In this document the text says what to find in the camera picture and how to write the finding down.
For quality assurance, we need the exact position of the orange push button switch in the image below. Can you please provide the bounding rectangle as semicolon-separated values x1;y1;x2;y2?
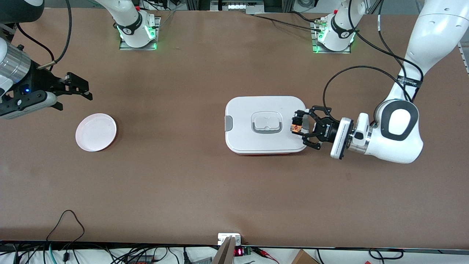
291;112;305;133

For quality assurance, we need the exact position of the pink plate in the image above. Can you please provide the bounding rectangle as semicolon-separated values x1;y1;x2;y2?
75;113;117;152

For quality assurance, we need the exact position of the white lidded container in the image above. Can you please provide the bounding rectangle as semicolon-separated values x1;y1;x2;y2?
225;96;309;155

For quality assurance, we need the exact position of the cardboard box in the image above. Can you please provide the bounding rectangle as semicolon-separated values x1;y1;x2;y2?
291;249;320;264

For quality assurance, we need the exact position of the grey metal equipment rack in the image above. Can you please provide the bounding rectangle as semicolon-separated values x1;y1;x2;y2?
210;0;265;12

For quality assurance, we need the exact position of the white socket box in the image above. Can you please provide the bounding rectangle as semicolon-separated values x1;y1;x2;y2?
218;233;241;246

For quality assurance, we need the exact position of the wooden slat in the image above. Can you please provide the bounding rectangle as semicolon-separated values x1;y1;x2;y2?
212;236;236;264

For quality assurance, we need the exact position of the black table edge strip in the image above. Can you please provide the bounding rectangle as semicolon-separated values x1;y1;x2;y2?
0;240;469;255

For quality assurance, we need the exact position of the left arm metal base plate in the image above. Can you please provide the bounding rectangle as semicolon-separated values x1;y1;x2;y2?
311;18;351;54

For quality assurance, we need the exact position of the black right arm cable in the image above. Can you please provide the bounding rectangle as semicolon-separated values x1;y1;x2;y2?
15;0;73;71

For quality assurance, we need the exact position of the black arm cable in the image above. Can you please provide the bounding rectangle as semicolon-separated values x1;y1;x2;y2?
15;0;73;71
322;0;424;114

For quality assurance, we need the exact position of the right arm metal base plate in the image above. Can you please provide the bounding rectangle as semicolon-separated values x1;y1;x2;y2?
119;15;161;51

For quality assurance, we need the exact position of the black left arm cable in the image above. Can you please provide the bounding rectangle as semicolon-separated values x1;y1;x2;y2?
322;0;424;114

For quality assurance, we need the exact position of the black cable across table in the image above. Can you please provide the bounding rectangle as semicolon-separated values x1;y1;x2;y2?
253;13;319;32

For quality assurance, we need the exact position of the black looped thin cable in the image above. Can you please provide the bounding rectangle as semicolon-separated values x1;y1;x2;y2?
46;210;85;244

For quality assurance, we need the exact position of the perforated aluminium rail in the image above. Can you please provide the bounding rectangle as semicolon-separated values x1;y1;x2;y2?
457;41;469;76

